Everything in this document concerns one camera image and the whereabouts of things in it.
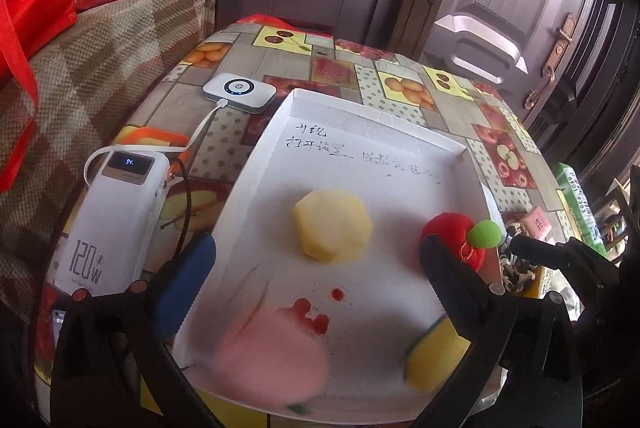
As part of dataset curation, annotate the yellow green sponge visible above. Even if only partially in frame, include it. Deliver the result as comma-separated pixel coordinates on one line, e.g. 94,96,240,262
404,315,471,394

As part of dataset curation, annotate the pink plush toy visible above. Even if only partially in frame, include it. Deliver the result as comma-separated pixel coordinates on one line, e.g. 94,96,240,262
212,306,330,408

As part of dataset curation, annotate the smartphone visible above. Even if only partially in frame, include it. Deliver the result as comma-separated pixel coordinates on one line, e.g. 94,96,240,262
51,309,65,347

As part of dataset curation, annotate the green Wrigley's plush pillow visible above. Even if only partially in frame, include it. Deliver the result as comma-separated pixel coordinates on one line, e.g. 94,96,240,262
554,162,606,257

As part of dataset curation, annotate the pink small packet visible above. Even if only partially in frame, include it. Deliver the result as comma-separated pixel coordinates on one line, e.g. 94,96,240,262
520,206,552,240

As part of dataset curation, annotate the white power bank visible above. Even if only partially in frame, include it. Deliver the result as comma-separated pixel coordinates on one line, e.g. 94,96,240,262
54,151,170,296

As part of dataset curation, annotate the red apple plush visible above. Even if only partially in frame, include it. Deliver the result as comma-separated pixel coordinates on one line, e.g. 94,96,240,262
422,212,502,271

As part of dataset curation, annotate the white cardboard tray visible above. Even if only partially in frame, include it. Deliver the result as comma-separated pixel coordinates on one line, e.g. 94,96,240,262
174,89,492,425

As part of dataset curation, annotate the yellow octagonal sponge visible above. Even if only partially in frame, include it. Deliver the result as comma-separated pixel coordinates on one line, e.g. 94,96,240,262
293,190,373,264

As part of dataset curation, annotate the fruit pattern tablecloth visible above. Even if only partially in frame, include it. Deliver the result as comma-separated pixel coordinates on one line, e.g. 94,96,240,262
34,20,591,428

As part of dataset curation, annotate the plaid sofa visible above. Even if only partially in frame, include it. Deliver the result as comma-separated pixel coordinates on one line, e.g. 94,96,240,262
1,0,216,321

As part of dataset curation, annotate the red gift bag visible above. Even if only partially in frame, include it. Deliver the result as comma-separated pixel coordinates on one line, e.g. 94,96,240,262
0,0,79,194

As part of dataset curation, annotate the red bag behind table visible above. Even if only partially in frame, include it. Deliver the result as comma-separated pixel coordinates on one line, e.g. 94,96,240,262
238,14,298,32

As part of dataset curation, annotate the copper door handle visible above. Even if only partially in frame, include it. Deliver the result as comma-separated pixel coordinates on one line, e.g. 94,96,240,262
523,13,577,110

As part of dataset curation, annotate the white charging cable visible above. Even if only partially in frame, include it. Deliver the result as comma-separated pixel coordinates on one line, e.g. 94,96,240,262
82,97,229,187

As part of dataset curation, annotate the white round wireless charger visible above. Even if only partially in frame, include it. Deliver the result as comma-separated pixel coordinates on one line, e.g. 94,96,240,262
203,73,277,114

